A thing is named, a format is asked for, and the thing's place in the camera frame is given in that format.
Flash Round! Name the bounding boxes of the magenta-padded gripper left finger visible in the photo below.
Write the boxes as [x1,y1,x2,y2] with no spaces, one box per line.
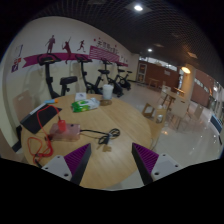
[41,143,92,186]

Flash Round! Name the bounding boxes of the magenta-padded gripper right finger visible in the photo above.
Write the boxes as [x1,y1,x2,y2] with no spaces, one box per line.
[131,142,183,186]

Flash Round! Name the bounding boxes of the red charger block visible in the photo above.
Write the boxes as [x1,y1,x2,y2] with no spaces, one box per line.
[57,119,68,134]

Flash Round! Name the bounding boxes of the red charging cable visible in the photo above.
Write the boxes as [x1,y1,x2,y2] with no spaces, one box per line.
[27,104,64,167]

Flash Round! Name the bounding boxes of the pink power strip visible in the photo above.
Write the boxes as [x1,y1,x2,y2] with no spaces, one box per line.
[49,123,82,143]

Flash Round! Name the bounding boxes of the black flat pad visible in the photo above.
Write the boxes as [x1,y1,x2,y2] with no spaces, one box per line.
[19,103,63,135]

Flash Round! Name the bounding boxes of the group of tables and chairs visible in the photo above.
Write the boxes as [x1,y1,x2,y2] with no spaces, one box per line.
[141,79,206,132]

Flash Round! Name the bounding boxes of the green wet wipes pack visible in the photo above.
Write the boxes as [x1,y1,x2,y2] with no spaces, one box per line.
[70,97,101,114]

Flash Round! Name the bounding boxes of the blue and orange marker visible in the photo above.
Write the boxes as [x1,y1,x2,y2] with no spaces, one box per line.
[44,98,60,105]

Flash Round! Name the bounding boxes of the small white box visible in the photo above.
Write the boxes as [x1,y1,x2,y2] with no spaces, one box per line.
[74,92,88,102]

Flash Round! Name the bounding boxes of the round wooden coaster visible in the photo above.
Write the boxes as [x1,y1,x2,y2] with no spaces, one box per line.
[99,98,113,107]

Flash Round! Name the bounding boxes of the white cup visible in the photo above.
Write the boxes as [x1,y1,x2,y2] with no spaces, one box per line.
[102,83,115,101]

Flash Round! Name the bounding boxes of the row of exercise bikes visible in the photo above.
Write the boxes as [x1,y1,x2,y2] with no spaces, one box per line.
[36,53,134,100]

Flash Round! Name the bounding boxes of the ceiling lights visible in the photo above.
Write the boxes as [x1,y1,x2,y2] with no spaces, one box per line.
[132,2,193,75]

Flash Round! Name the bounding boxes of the black power cord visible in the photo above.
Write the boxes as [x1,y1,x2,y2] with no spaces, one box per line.
[79,127,121,146]

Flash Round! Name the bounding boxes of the wall poster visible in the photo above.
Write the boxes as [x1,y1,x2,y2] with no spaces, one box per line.
[11,44,24,73]

